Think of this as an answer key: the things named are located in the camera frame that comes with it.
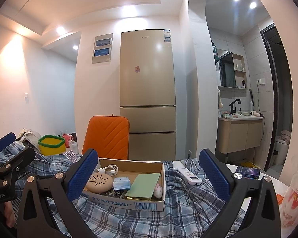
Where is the white hair dryer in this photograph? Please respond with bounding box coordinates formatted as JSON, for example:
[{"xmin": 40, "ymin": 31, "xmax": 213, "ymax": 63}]
[{"xmin": 250, "ymin": 111, "xmax": 264, "ymax": 117}]

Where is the light blue tissue pack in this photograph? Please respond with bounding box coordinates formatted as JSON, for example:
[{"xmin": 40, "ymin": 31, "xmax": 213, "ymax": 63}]
[{"xmin": 113, "ymin": 177, "xmax": 131, "ymax": 191}]

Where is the dark blue box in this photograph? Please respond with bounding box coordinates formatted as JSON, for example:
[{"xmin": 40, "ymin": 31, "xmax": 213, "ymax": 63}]
[{"xmin": 236, "ymin": 166, "xmax": 260, "ymax": 179}]

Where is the small orange box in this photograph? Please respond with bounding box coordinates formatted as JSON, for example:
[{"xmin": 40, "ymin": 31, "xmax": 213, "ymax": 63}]
[{"xmin": 276, "ymin": 193, "xmax": 284, "ymax": 205}]

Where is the orange chair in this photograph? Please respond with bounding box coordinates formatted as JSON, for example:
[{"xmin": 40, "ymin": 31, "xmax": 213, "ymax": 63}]
[{"xmin": 82, "ymin": 115, "xmax": 130, "ymax": 160}]

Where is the red gold cigarette pack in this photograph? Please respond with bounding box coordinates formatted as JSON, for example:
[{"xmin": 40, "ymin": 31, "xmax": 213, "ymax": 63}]
[{"xmin": 124, "ymin": 196, "xmax": 152, "ymax": 201}]

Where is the red white plastic bag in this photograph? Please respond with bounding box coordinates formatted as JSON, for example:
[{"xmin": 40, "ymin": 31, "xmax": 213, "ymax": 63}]
[{"xmin": 281, "ymin": 171, "xmax": 298, "ymax": 228}]

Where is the light green notepad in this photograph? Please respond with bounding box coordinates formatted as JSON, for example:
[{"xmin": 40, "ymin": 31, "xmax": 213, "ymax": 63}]
[{"xmin": 125, "ymin": 173, "xmax": 160, "ymax": 198}]

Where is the person's left hand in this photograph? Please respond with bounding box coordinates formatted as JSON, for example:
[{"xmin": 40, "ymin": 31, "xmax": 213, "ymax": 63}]
[{"xmin": 4, "ymin": 202, "xmax": 15, "ymax": 228}]

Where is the small pink white toy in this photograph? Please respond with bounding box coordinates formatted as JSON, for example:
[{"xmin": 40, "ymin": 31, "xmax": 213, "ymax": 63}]
[{"xmin": 153, "ymin": 183, "xmax": 163, "ymax": 199}]

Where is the beige cloth pile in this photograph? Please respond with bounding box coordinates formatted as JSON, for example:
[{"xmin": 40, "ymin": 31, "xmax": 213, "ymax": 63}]
[{"xmin": 16, "ymin": 128, "xmax": 42, "ymax": 150}]

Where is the grey electrical panel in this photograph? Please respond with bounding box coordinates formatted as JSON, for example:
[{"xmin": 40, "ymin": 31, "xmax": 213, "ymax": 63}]
[{"xmin": 92, "ymin": 33, "xmax": 113, "ymax": 64}]

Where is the mirror cabinet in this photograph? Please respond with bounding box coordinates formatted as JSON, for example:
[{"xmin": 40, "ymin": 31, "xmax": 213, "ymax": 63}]
[{"xmin": 213, "ymin": 46, "xmax": 247, "ymax": 90}]

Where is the beige refrigerator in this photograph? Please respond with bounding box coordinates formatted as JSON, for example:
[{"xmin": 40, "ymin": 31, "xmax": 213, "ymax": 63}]
[{"xmin": 119, "ymin": 29, "xmax": 176, "ymax": 161}]

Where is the yellow bin green rim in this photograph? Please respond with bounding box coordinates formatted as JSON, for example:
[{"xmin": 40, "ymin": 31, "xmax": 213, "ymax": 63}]
[{"xmin": 38, "ymin": 135, "xmax": 66, "ymax": 156}]

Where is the beige bathroom vanity cabinet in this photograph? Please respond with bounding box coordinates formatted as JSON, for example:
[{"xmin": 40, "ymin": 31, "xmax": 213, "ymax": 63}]
[{"xmin": 216, "ymin": 117, "xmax": 264, "ymax": 154}]

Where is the open cardboard box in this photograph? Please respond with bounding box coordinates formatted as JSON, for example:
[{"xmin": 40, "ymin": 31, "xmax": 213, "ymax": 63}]
[{"xmin": 82, "ymin": 158, "xmax": 166, "ymax": 212}]

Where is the white remote control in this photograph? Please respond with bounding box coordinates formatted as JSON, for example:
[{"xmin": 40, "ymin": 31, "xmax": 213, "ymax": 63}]
[{"xmin": 173, "ymin": 161, "xmax": 202, "ymax": 186}]

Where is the blue plaid shirt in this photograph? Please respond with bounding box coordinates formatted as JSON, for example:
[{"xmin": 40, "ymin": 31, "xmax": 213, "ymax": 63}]
[{"xmin": 0, "ymin": 141, "xmax": 224, "ymax": 237}]

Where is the black faucet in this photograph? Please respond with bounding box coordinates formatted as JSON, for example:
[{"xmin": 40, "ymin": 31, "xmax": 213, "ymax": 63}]
[{"xmin": 229, "ymin": 98, "xmax": 242, "ymax": 116}]

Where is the round beige air freshener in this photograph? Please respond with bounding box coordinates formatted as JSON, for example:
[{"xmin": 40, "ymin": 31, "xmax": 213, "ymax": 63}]
[{"xmin": 85, "ymin": 173, "xmax": 113, "ymax": 193}]

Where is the black cigarette pack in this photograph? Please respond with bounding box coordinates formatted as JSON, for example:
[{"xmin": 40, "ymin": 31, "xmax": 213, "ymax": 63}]
[{"xmin": 100, "ymin": 189, "xmax": 126, "ymax": 199}]

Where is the white usb cable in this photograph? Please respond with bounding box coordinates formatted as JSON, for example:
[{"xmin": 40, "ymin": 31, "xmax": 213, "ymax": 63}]
[{"xmin": 95, "ymin": 164, "xmax": 119, "ymax": 177}]

